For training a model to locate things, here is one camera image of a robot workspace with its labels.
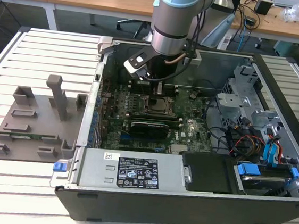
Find thin metal locking lever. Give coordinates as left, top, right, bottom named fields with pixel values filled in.
left=137, top=80, right=146, bottom=95

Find black graphics card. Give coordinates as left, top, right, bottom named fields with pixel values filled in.
left=127, top=119, right=171, bottom=142

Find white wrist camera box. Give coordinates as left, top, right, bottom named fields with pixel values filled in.
left=122, top=49, right=153, bottom=82

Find grey case latch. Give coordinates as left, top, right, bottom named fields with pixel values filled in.
left=96, top=36, right=115, bottom=56

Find black RAM slot row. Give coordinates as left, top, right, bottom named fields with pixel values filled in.
left=128, top=79, right=180, bottom=98
left=125, top=110, right=184, bottom=130

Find silver CPU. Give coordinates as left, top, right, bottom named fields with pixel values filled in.
left=149, top=98, right=172, bottom=113

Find blue flat wire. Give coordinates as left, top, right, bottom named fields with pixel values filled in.
left=262, top=134, right=285, bottom=169

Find silver metal drive cage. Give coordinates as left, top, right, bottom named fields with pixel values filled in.
left=212, top=62, right=291, bottom=137

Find clear plastic bag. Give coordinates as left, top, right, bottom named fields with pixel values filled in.
left=278, top=2, right=299, bottom=24

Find black wire bundle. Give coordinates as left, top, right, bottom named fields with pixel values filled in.
left=200, top=95, right=238, bottom=155

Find blue case latch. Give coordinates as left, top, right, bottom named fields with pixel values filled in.
left=52, top=161, right=69, bottom=174

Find small black box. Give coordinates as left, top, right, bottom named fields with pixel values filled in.
left=253, top=0, right=273, bottom=16

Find green motherboard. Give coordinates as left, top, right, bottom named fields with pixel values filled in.
left=94, top=78, right=220, bottom=161

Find hard disk in blue carrier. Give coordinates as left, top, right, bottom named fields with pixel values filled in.
left=231, top=160, right=299, bottom=201

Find grey parts rack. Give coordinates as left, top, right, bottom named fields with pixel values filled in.
left=0, top=69, right=91, bottom=168

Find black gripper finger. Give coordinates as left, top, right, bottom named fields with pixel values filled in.
left=150, top=80, right=166, bottom=107

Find black plastic shroud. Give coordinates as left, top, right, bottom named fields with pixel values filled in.
left=178, top=150, right=239, bottom=197

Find red and yellow wires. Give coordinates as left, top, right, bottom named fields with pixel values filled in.
left=229, top=133, right=267, bottom=159

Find black open PC case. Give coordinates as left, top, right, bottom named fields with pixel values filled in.
left=46, top=32, right=299, bottom=224

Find silver power supply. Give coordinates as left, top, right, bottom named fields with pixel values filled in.
left=67, top=144, right=192, bottom=203

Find teal box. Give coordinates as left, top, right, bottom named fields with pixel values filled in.
left=272, top=39, right=297, bottom=59

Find white power strip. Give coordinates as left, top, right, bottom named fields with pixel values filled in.
left=217, top=33, right=234, bottom=52

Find CPU socket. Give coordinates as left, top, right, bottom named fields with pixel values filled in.
left=140, top=93, right=175, bottom=118

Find grey laptop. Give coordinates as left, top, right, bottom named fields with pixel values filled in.
left=272, top=0, right=299, bottom=8

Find black office chair base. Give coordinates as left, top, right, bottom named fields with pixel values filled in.
left=114, top=16, right=152, bottom=41

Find black power adapter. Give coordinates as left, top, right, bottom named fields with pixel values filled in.
left=243, top=16, right=257, bottom=28

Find green RAM stick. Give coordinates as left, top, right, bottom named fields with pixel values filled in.
left=8, top=131, right=45, bottom=143

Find black tower box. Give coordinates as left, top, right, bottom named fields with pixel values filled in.
left=212, top=0, right=243, bottom=14

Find silver chipset heatsink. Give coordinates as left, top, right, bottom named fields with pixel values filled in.
left=171, top=143, right=190, bottom=156

